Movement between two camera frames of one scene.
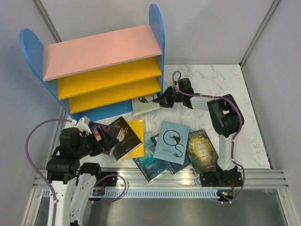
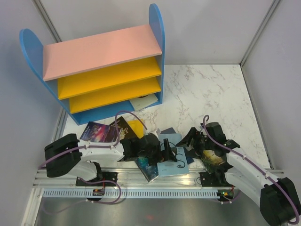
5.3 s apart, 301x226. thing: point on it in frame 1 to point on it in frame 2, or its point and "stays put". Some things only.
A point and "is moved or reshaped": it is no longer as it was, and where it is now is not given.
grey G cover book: x=144 y=104 is moved or reshaped
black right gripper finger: x=163 y=103 to x=195 y=153
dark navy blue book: x=176 y=167 to x=171 y=131
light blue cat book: x=171 y=142 is moved or reshaped
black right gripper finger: x=167 y=95 to x=189 y=139
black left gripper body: x=89 y=144 to x=154 y=155
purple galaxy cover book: x=107 y=135 stays put
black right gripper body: x=178 y=96 to x=204 y=143
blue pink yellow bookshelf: x=97 y=76 stays put
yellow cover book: x=137 y=126 stays put
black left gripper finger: x=103 y=141 to x=168 y=155
